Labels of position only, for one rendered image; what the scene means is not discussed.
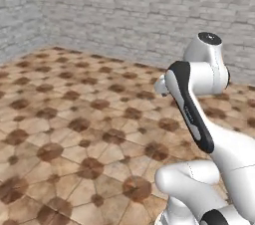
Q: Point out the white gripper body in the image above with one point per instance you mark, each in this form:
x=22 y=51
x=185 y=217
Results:
x=160 y=86

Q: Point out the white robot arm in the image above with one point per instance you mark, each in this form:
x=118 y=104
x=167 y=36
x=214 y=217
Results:
x=232 y=156

